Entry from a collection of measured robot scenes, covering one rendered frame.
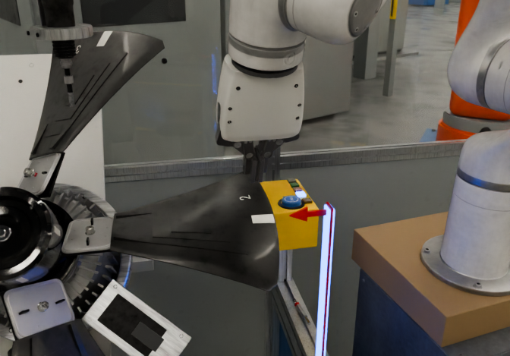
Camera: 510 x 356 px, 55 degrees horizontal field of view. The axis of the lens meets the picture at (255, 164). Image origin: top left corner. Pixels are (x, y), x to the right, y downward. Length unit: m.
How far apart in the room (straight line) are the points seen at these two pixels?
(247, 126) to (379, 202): 1.12
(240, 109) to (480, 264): 0.57
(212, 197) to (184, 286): 0.91
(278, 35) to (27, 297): 0.46
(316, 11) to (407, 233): 0.73
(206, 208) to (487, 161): 0.47
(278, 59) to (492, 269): 0.62
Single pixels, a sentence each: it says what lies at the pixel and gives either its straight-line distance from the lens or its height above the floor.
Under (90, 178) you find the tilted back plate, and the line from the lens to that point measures 0.98.
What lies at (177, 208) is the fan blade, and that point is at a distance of 0.74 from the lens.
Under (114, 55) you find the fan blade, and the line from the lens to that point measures 0.80.
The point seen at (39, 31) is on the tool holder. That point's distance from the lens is 0.62.
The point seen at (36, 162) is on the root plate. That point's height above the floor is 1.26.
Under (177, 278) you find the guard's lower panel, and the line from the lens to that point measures 1.62.
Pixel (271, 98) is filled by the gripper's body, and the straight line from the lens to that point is 0.56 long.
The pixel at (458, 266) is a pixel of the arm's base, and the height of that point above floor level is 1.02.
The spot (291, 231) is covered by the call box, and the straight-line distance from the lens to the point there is 1.01.
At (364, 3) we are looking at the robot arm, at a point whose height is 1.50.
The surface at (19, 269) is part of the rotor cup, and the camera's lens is 0.67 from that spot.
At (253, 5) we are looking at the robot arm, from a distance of 0.50.
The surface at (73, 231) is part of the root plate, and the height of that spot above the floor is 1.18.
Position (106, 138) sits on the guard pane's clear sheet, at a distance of 1.43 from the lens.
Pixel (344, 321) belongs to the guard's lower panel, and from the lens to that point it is 1.88.
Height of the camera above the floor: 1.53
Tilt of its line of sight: 22 degrees down
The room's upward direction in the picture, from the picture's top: straight up
